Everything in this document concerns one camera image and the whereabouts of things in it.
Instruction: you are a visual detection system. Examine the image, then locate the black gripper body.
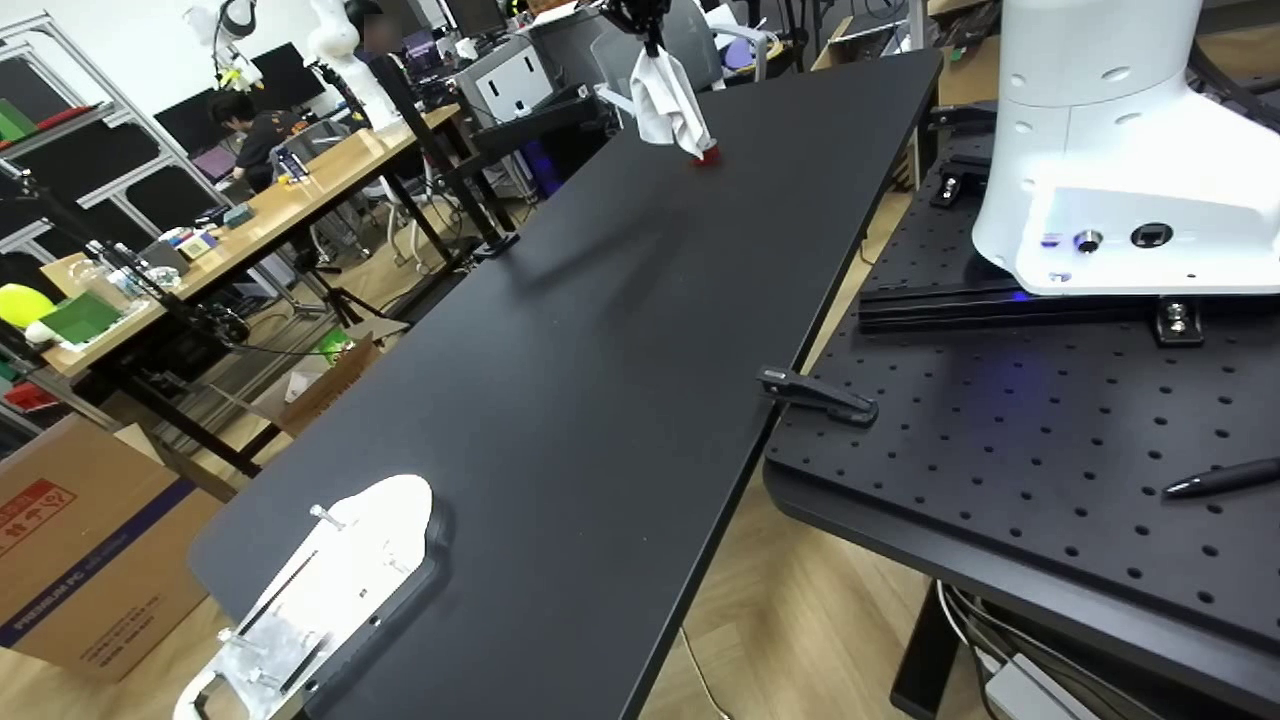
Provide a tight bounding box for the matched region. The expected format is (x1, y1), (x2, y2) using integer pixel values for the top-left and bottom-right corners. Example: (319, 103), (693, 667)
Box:
(602, 0), (670, 40)

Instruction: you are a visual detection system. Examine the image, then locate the white cloth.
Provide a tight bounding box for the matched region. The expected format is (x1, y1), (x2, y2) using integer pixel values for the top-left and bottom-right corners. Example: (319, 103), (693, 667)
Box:
(590, 43), (721, 163)

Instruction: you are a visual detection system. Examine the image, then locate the small green object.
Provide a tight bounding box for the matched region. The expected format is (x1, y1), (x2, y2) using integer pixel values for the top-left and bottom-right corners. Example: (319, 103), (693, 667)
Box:
(313, 324), (361, 363)

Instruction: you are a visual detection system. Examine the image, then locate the green cloth on desk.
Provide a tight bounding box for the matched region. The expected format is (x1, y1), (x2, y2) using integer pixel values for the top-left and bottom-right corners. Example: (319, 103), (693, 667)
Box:
(36, 286), (124, 351)

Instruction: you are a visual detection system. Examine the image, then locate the grey office chair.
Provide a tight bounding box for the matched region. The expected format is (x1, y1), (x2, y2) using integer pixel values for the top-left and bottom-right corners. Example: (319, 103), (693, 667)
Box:
(532, 0), (724, 133)

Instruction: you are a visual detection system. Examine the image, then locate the grey cabinet with slots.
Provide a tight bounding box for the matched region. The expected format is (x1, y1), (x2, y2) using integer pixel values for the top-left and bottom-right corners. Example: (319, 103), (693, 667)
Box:
(457, 34), (559, 133)

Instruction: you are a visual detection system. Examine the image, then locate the black hanging stand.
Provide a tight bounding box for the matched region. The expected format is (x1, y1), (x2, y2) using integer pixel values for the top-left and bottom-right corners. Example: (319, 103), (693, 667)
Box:
(315, 51), (522, 258)

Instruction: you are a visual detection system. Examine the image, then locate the long wooden desk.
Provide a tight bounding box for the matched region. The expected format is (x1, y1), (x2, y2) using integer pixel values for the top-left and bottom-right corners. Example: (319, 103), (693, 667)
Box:
(36, 100), (464, 382)

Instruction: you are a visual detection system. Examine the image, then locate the black clamp lever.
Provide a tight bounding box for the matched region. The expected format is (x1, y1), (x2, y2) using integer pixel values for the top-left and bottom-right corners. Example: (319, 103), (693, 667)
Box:
(761, 367), (885, 429)

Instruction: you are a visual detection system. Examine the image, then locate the black perforated mounting board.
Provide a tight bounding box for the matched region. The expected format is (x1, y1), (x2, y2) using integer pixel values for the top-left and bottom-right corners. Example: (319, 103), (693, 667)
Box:
(761, 128), (1280, 720)

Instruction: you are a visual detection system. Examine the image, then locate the black pen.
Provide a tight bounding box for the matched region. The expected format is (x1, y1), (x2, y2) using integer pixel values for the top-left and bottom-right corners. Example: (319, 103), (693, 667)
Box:
(1161, 456), (1280, 503)

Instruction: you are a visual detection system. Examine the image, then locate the grey power adapter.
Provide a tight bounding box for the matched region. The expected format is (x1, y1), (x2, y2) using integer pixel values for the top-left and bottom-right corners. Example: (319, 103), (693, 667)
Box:
(979, 647), (1110, 720)

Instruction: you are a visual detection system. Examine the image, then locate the cardboard box with red print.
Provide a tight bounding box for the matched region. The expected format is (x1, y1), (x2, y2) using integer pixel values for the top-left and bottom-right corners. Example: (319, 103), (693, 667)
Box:
(0, 413), (223, 684)

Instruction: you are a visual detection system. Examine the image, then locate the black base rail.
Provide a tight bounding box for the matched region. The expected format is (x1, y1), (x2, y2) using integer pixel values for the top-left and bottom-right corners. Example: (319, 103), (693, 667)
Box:
(855, 279), (1280, 337)

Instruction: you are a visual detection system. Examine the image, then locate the silver bolt bracket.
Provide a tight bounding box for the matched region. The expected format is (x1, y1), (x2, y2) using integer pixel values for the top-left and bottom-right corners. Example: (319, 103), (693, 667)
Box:
(1152, 295), (1207, 351)

